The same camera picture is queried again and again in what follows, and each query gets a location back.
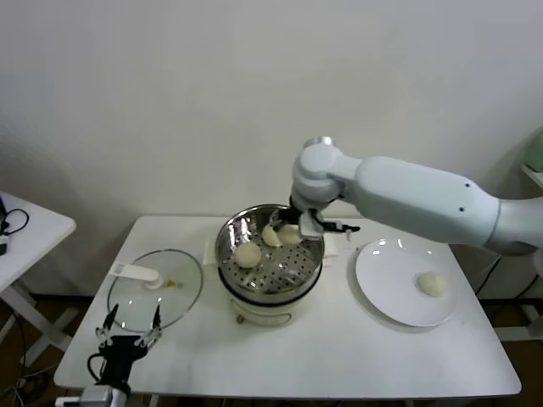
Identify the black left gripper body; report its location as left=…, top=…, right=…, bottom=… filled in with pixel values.
left=99, top=335, right=148, bottom=385

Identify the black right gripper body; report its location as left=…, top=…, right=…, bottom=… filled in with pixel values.
left=271, top=205, right=307, bottom=228

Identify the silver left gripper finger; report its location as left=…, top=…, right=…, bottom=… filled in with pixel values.
left=140, top=304, right=164, bottom=344
left=95, top=303, right=119, bottom=344

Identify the white steamed baozi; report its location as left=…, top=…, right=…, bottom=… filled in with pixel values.
left=417, top=270, right=449, bottom=298
left=261, top=223, right=283, bottom=248
left=234, top=243, right=262, bottom=270
left=277, top=224, right=303, bottom=246

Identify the stainless steel steamer basket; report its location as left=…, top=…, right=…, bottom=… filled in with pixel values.
left=202, top=204, right=340, bottom=298

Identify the white electric cooker pot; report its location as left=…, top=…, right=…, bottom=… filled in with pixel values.
left=218, top=262, right=326, bottom=328

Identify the white round plate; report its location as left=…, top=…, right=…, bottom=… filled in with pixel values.
left=354, top=237, right=459, bottom=327

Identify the white side table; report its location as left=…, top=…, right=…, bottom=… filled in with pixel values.
left=0, top=191, right=77, bottom=368

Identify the white shelf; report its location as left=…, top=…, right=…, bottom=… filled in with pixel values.
left=519, top=163, right=543, bottom=192

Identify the pale green object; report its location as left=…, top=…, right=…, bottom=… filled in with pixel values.
left=520, top=128, right=543, bottom=173

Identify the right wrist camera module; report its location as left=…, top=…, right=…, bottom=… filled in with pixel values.
left=298, top=209, right=326, bottom=237

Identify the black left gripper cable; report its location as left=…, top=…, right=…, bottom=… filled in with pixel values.
left=87, top=354, right=105, bottom=382

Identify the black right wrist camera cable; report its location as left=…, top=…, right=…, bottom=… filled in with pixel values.
left=322, top=220, right=361, bottom=243

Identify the glass lid with white handle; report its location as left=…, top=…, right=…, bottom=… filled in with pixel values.
left=105, top=248, right=204, bottom=332

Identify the black cable on side table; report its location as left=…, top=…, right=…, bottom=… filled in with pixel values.
left=0, top=209, right=30, bottom=238

